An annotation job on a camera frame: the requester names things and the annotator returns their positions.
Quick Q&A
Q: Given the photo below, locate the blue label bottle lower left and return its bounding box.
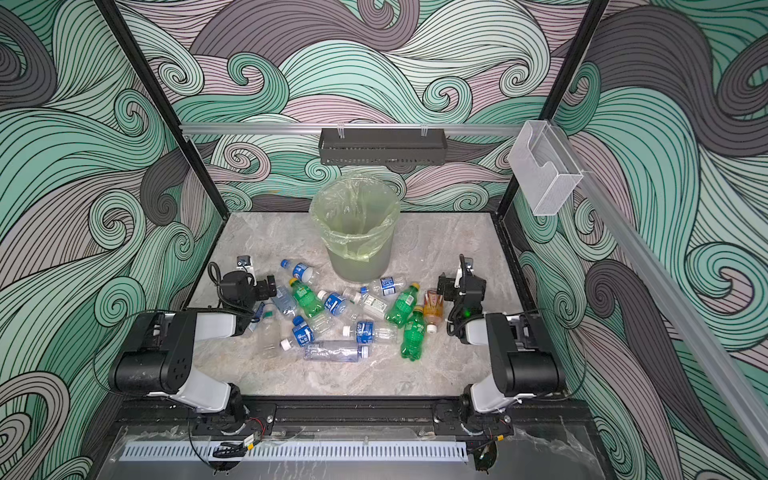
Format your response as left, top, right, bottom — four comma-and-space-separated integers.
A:
280, 314, 332, 351

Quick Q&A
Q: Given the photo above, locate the black perforated wall shelf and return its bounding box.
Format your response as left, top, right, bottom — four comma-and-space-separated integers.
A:
318, 129, 448, 166

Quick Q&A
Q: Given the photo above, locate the white slotted cable duct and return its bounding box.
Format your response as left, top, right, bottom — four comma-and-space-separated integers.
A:
117, 440, 469, 463

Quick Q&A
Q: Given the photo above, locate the white cap blue label bottle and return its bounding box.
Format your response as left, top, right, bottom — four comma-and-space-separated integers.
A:
317, 290, 361, 321

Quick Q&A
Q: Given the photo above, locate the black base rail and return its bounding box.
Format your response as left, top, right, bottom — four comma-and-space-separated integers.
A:
110, 395, 597, 441

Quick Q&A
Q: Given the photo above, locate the green Sprite bottle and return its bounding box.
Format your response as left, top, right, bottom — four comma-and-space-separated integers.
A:
385, 283, 420, 328
289, 278, 325, 318
401, 306, 427, 361

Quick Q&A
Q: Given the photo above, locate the crushed clear bottle front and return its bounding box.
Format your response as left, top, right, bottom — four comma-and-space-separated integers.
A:
304, 340, 370, 363

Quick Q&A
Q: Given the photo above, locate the pepsi bottle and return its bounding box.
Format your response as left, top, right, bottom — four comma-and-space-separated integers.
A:
280, 259, 320, 285
360, 276, 406, 297

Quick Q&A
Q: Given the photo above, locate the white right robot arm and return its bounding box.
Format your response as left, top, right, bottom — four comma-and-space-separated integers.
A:
437, 273, 566, 417

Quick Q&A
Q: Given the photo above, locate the aluminium right rail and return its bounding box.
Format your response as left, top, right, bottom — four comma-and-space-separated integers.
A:
545, 122, 767, 460

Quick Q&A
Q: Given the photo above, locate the grey mesh waste bin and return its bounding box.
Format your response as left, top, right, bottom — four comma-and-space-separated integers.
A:
316, 179, 397, 284

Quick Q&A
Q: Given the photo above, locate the Pocari bottle centre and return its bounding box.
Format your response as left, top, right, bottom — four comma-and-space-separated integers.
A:
342, 321, 399, 344

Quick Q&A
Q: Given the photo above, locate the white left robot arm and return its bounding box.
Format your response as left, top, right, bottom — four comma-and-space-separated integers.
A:
107, 263, 277, 421

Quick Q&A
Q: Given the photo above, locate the aluminium rear rail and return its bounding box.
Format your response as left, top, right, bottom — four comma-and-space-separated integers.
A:
179, 122, 522, 137

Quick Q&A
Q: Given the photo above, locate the clear acrylic wall holder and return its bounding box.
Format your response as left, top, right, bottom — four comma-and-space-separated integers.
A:
507, 120, 583, 217

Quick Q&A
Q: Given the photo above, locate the clear square bottle green band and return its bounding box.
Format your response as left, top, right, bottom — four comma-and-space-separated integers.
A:
256, 305, 281, 359

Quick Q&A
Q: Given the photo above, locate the aluminium rail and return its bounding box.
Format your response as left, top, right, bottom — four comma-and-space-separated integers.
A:
545, 122, 767, 460
179, 122, 522, 137

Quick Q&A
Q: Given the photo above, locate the amber tea bottle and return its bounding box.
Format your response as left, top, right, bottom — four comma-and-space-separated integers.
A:
423, 289, 444, 334

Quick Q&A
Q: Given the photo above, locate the clear bottle green white label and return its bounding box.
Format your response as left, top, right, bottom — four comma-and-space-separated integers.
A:
343, 287, 390, 320

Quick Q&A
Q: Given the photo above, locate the black left frame post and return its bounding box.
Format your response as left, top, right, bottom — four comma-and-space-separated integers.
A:
95, 0, 230, 222

